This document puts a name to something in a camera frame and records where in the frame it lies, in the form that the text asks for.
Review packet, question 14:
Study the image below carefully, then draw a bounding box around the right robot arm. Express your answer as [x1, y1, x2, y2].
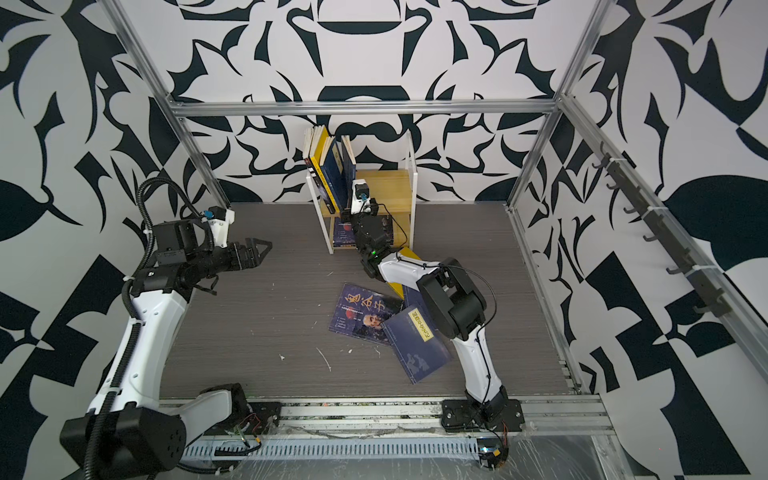
[342, 200, 508, 424]

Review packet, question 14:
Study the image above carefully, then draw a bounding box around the blue book yellow label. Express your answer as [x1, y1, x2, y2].
[324, 137, 347, 212]
[383, 305, 452, 384]
[403, 286, 429, 317]

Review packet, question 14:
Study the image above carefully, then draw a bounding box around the small green-lit electronics box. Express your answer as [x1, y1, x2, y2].
[477, 437, 509, 470]

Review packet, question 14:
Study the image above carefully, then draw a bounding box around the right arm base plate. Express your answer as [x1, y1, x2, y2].
[440, 398, 525, 433]

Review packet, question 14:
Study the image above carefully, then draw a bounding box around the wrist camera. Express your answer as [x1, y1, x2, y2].
[203, 206, 235, 248]
[350, 179, 371, 215]

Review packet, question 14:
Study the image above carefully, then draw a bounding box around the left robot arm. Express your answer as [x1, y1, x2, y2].
[59, 176, 273, 479]

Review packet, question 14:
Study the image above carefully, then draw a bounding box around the large yellow book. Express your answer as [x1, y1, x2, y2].
[309, 125, 339, 214]

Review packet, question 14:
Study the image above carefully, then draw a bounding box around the aluminium front rail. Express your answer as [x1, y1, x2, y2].
[171, 395, 623, 469]

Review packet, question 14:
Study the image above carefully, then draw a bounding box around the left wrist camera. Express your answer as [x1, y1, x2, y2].
[203, 206, 235, 248]

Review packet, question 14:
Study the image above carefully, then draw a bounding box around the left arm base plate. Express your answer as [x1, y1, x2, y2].
[236, 401, 283, 436]

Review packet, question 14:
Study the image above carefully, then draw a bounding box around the wooden white-framed bookshelf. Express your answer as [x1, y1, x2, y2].
[300, 133, 418, 254]

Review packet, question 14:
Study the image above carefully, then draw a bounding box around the wall hook rail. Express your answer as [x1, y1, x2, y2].
[593, 141, 733, 318]

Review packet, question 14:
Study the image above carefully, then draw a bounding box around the small yellow cartoon book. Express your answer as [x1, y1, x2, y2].
[380, 247, 425, 299]

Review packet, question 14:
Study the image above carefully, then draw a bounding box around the purple portrait book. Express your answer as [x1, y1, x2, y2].
[332, 217, 356, 249]
[329, 283, 404, 345]

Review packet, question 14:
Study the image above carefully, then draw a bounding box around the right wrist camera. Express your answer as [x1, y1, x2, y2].
[350, 179, 371, 215]

